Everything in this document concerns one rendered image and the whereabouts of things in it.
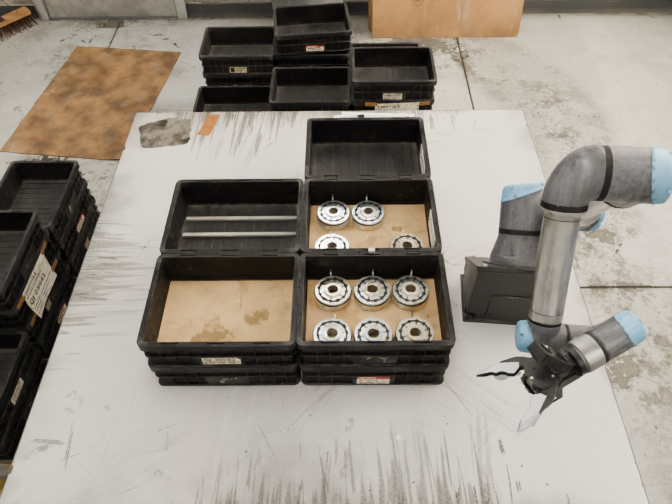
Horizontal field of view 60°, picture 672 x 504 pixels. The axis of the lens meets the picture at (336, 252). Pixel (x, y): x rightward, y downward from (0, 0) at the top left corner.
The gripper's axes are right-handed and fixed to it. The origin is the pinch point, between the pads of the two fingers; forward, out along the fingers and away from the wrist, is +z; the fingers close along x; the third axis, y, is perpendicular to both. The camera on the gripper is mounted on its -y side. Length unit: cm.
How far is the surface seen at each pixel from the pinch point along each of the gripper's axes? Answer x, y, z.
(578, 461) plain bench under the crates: -5.3, 42.3, -16.2
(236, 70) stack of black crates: 245, 29, 0
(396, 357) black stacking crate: 29.3, 12.9, 11.3
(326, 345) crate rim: 34.9, 1.3, 25.4
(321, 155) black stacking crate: 112, 7, -4
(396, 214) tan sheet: 76, 15, -13
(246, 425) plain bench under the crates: 37, 18, 55
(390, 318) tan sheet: 42.6, 15.1, 6.8
